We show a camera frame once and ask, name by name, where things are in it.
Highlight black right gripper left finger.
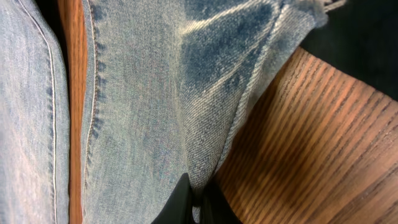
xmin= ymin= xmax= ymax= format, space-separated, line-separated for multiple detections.
xmin=152 ymin=173 xmax=195 ymax=224

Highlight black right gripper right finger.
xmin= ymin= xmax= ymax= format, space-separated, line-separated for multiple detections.
xmin=199 ymin=182 xmax=242 ymax=224

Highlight medium blue denim jeans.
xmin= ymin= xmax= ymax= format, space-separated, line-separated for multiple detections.
xmin=1 ymin=0 xmax=342 ymax=223

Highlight dark navy garment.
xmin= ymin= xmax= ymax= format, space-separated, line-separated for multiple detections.
xmin=300 ymin=0 xmax=397 ymax=100

